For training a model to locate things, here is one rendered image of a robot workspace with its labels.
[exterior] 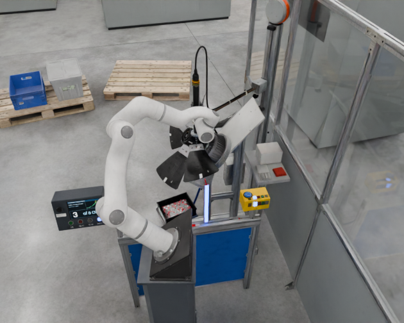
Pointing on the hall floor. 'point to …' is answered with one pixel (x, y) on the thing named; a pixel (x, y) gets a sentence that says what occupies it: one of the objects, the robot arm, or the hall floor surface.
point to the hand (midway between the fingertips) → (196, 105)
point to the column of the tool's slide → (260, 132)
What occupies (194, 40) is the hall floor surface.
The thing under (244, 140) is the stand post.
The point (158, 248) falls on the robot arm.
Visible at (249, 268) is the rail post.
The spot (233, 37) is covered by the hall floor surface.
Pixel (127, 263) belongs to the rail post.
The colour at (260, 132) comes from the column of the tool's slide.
